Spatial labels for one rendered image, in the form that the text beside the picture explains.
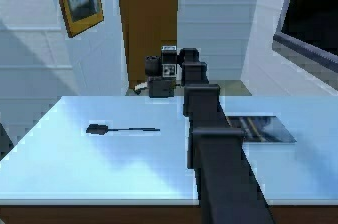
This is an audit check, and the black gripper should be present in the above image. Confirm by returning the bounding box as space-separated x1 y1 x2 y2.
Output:
133 55 176 99

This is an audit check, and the black spatula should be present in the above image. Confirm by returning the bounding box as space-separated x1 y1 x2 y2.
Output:
85 123 161 136

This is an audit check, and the brown room door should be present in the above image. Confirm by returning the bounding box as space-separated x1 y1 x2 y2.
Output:
119 0 179 90

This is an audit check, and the yellow framed picture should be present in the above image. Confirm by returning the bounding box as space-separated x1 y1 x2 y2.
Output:
58 0 105 39

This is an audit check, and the pale blue table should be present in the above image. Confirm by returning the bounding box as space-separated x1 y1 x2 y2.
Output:
0 95 338 224

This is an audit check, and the dark window with grey frame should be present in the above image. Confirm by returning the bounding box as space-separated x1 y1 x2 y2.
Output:
272 0 338 86

